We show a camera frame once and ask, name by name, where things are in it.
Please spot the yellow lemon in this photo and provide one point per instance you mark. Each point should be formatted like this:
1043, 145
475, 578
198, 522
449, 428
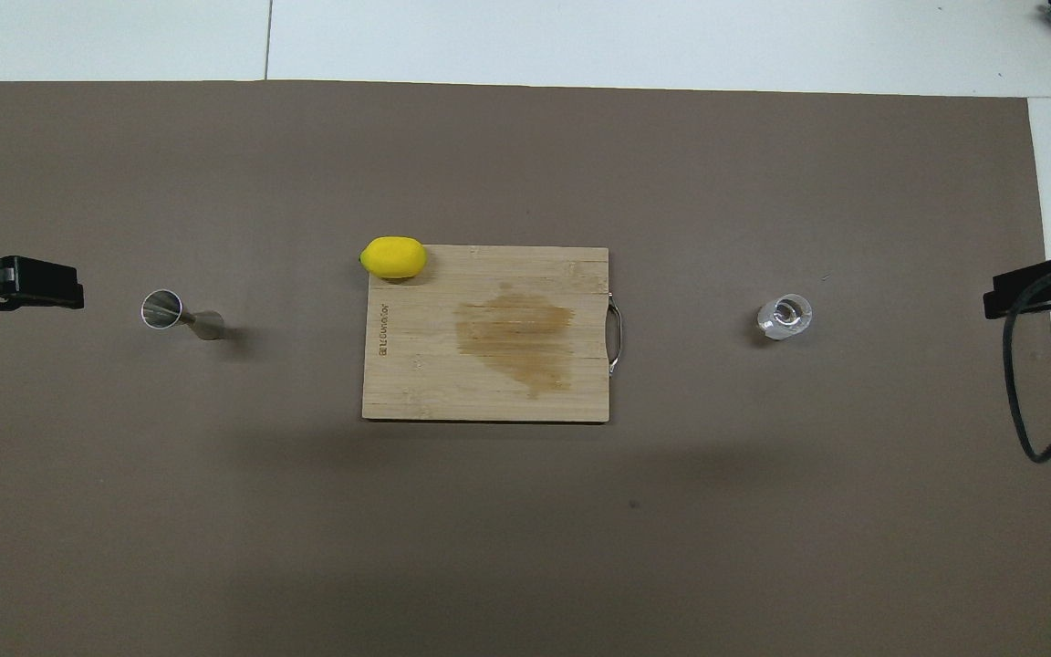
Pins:
393, 257

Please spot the wooden cutting board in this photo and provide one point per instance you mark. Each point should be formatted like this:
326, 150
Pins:
489, 383

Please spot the steel jigger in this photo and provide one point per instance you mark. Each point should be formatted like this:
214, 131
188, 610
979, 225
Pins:
206, 323

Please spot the brown table mat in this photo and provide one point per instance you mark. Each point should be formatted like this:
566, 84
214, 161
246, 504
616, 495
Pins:
525, 547

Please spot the clear glass cup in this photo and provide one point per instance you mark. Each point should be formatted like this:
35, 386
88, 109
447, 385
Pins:
785, 317

